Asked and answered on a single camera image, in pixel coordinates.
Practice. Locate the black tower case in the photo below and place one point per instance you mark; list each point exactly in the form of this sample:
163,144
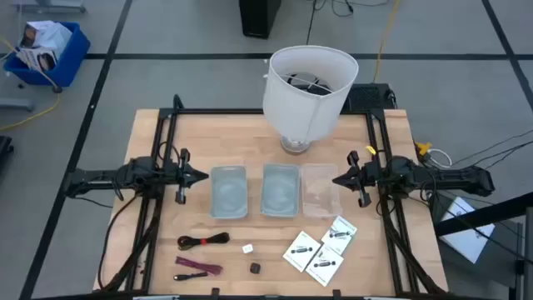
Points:
258,16

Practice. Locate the clear plastic bin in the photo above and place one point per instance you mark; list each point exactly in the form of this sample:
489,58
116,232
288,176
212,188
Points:
320,191

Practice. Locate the black table clamp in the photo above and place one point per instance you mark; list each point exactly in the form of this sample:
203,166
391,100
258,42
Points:
215,292
336,293

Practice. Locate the middle clear plastic tray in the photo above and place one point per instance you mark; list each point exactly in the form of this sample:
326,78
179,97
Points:
280,191

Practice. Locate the silver aluminium bracket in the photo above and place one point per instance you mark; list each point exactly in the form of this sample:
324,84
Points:
156,298

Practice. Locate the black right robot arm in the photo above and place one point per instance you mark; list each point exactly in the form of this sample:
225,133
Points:
458,179

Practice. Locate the white shade table lamp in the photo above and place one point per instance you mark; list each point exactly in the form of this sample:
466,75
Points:
300,104

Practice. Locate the grey metal stand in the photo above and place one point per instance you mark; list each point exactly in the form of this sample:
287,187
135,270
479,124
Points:
526,258

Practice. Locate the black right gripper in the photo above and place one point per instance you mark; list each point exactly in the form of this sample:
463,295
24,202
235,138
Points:
366,175

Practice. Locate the yellow gripper tag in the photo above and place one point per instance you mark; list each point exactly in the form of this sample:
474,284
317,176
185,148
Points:
370,150

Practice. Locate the blue plastic floor bin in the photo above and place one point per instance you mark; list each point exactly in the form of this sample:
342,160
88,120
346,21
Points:
71,62

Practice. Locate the grey metal stand foot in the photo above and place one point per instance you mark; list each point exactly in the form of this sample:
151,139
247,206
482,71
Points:
16,104
50,6

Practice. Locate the white printed booklet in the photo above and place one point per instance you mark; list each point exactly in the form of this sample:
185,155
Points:
325,264
301,251
339,234

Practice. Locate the white printed packaging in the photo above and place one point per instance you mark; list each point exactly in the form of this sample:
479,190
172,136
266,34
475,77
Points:
48,35
39,59

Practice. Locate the black floor object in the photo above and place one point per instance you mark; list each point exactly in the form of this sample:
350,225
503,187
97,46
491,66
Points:
5,150

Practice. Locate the white flat box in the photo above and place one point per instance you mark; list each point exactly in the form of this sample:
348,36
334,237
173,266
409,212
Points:
468,241

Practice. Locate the black electronics box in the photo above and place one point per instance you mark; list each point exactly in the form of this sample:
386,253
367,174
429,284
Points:
368,98

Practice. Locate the black metal table frame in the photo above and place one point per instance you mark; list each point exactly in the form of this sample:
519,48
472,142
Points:
266,111

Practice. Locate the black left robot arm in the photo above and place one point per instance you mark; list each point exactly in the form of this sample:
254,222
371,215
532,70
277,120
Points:
104,179

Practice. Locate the black metal beam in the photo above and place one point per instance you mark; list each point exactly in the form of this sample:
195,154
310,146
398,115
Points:
483,214

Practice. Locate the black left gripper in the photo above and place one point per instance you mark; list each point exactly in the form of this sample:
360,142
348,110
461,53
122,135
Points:
180,177

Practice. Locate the small black cube adapter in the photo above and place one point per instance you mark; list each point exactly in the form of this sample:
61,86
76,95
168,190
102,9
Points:
255,268

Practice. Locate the small white cube adapter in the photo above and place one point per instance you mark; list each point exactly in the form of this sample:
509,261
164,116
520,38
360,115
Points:
247,248

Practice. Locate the grey plastic bin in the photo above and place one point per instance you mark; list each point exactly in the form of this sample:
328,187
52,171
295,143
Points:
229,193

